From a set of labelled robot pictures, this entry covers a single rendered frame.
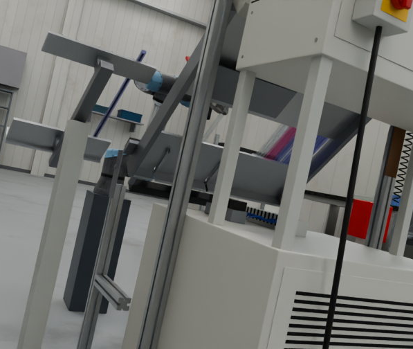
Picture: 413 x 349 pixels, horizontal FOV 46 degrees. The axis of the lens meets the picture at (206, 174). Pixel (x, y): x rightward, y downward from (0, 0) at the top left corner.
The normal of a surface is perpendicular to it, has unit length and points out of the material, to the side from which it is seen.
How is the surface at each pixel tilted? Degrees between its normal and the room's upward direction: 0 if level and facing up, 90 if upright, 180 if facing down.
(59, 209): 90
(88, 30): 90
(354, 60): 90
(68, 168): 90
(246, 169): 136
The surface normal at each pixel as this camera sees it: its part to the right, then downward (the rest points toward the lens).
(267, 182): 0.17, 0.76
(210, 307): -0.86, -0.19
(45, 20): 0.41, 0.08
